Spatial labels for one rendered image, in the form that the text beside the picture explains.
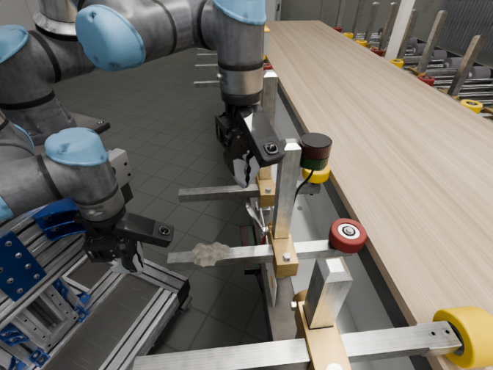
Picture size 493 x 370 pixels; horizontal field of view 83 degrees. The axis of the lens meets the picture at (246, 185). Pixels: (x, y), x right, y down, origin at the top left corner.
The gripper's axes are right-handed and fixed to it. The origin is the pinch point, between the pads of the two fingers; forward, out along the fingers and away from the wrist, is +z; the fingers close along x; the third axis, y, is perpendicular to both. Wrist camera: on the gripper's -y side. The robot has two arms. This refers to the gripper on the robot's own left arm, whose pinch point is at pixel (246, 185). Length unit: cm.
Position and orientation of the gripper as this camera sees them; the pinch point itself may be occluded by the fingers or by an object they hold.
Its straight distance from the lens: 59.8
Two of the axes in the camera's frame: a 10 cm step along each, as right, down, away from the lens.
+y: -4.4, -5.7, 6.9
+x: -9.0, 2.8, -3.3
